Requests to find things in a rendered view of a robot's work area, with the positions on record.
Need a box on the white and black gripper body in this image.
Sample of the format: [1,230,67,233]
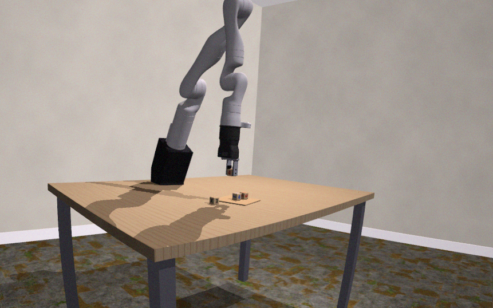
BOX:
[218,112,251,159]

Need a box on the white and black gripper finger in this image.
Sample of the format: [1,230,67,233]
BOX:
[228,158,239,176]
[221,157,232,175]

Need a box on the tan square mat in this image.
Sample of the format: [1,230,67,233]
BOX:
[219,195,261,206]

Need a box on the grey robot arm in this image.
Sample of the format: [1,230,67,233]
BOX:
[165,0,253,150]

